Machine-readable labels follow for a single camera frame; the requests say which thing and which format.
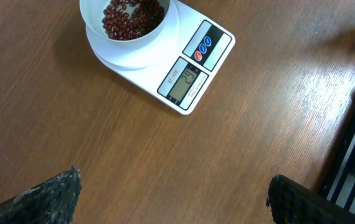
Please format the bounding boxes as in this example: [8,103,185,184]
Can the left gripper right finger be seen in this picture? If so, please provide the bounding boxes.
[266,174,355,224]

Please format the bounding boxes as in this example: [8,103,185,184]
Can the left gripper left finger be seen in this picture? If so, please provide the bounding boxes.
[0,167,82,224]

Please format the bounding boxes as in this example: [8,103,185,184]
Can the white digital kitchen scale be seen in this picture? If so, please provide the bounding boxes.
[80,1,235,115]

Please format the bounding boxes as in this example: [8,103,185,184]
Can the white round bowl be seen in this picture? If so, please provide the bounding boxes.
[79,0,174,48]

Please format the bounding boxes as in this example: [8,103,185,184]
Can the red beans in bowl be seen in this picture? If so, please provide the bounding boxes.
[102,0,165,40]

